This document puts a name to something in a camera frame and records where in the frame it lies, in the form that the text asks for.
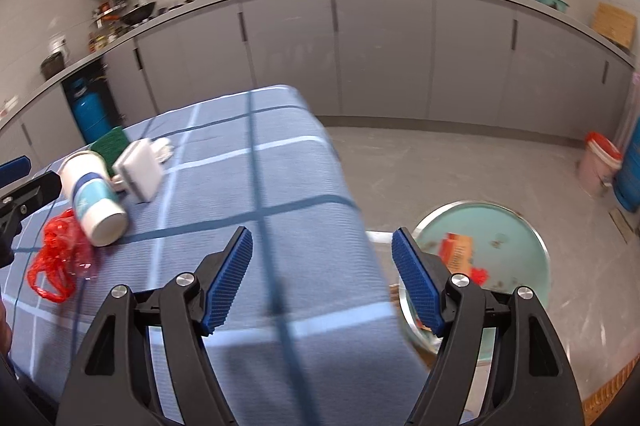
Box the green scouring pad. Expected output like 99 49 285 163
89 126 130 177

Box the grey kitchen cabinet run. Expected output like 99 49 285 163
1 0 634 167

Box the wicker chair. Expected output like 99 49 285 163
582 354 640 426

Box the white sponge block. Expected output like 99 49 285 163
113 138 163 203

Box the teal enamel trash basin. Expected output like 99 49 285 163
397 199 552 364

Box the blue gas cylinder right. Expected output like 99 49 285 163
613 122 640 214

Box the blue gas cylinder left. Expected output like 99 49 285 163
72 78 113 144

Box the wooden cutting board right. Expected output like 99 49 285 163
591 2 637 50

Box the orange cardboard box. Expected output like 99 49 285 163
438 233 473 276

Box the blue checked table cloth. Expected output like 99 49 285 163
1 86 427 425

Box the black wok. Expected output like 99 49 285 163
96 1 156 26

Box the red mesh net bag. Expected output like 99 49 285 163
25 208 94 304

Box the teal small basin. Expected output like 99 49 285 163
536 0 568 13

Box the red plastic bag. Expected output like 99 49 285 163
470 267 489 286

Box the pink bucket red liner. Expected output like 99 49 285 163
577 131 623 198

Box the blue gas cylinder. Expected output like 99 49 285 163
613 122 640 214
72 78 113 144

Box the white blue paper cup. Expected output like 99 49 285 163
58 150 129 247

